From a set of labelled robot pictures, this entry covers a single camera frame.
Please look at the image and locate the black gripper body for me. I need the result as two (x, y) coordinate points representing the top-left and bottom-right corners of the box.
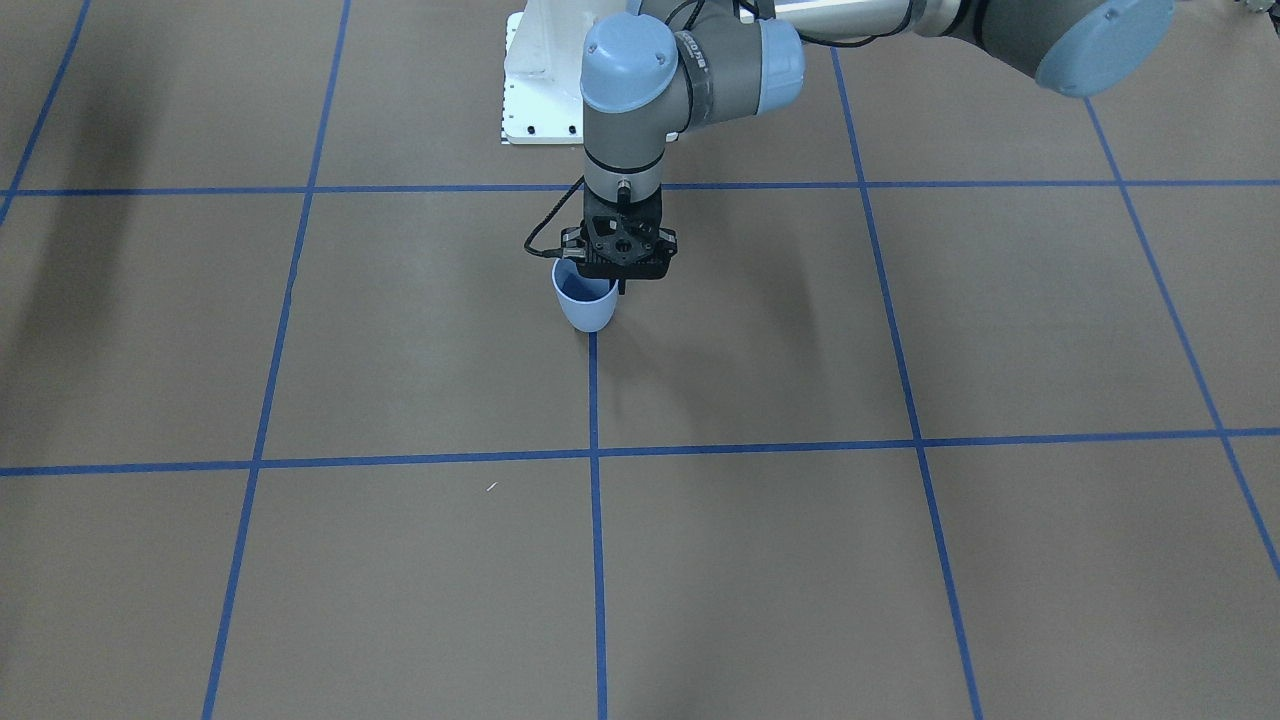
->
(585, 195), (663, 241)

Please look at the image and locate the blue cup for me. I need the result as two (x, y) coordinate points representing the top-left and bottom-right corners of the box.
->
(550, 259), (620, 333)

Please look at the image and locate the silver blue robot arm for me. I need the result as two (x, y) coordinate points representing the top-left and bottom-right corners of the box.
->
(548, 1), (1175, 283)

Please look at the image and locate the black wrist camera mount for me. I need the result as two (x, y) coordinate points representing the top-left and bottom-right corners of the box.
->
(559, 215), (678, 281)

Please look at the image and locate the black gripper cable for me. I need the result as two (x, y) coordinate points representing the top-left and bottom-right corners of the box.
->
(524, 176), (591, 263)

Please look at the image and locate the white pedestal column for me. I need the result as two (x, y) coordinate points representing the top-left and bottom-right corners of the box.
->
(500, 1), (612, 146)

